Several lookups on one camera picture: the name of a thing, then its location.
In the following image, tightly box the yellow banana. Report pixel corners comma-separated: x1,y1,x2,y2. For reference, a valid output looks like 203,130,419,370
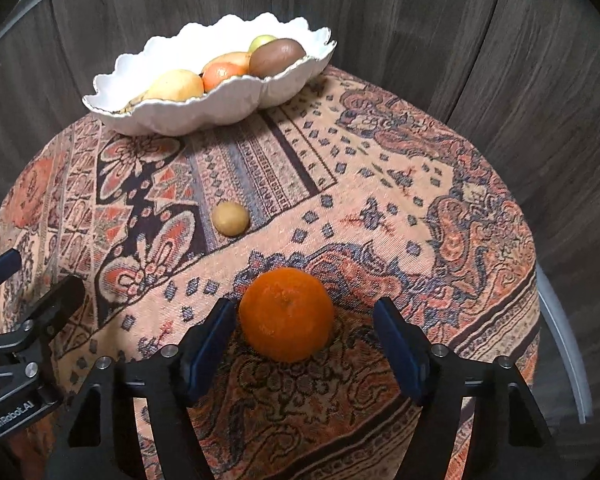
117,91,148,113

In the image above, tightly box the yellow pear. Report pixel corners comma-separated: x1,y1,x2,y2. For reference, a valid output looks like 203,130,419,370
142,69,205,102

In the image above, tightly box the brown oval fruit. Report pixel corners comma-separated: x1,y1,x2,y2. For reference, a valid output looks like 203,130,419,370
249,38,307,79

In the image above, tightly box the patterned orange tablecloth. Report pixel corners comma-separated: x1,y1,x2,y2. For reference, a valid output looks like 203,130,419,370
0,62,541,480

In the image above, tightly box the large orange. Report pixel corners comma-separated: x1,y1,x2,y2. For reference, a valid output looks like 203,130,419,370
238,267,335,364

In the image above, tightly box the peach coloured fruit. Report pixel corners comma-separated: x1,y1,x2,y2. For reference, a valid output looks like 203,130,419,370
207,51,253,68

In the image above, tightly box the white scalloped bowl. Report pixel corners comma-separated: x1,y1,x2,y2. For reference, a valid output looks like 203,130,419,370
82,12,338,137

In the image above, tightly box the green round fruit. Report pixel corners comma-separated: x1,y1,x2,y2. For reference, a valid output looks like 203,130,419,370
248,34,279,54

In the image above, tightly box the small orange tangerine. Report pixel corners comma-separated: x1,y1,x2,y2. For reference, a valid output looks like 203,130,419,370
201,61,251,93

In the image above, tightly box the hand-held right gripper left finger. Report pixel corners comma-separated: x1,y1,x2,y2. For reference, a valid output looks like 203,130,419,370
42,297,238,480

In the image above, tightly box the small tan round fruit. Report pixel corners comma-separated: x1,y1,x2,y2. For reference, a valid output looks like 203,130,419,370
211,201,251,236

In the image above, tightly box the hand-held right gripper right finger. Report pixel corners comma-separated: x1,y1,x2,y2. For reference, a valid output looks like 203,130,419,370
372,296,563,480

